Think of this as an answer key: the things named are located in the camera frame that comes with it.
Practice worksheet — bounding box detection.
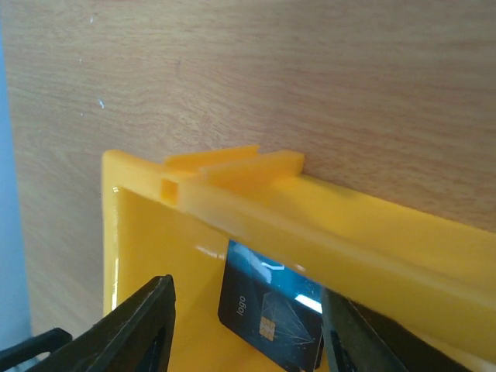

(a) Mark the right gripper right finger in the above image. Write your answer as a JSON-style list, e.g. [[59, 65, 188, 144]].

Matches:
[[321, 288, 467, 371]]

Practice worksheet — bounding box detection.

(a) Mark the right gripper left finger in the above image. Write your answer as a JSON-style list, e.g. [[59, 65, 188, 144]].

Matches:
[[30, 274, 176, 371]]

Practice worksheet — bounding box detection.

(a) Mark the black card in bin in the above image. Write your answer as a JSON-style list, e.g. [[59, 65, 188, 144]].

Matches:
[[218, 240, 323, 371]]

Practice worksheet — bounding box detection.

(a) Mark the yellow single bin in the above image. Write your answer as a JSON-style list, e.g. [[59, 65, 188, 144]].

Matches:
[[102, 146, 495, 371]]

